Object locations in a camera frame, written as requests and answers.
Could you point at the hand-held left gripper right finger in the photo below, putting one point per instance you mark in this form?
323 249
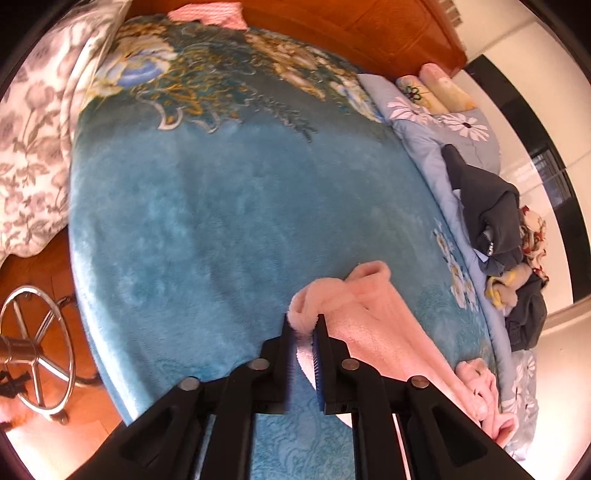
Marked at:
318 364

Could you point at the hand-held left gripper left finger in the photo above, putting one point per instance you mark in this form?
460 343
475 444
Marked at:
290 362

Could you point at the pink fleece garment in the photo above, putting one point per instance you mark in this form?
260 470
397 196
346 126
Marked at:
378 323

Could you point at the blue floral plush blanket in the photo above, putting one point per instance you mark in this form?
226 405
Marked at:
207 207

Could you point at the grey yellow garment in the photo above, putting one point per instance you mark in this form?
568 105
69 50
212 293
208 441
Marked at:
505 286

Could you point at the light blue daisy quilt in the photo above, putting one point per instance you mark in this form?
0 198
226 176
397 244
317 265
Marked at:
425 138

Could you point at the chrome stool base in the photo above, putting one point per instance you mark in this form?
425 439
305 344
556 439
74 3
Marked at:
18 353

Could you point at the flower print rolled pillow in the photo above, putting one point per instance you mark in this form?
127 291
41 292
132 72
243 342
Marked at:
418 92

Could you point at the cream pink rolled pillow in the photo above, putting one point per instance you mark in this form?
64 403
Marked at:
450 90

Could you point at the white black wardrobe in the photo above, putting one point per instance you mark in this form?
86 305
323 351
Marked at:
531 120

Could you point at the wooden headboard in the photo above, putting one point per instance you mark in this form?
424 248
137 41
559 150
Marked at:
346 27

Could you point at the grey floral pillow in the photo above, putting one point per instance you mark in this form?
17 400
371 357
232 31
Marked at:
41 115

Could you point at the pink knitted cloth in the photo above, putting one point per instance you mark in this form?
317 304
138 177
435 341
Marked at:
212 14

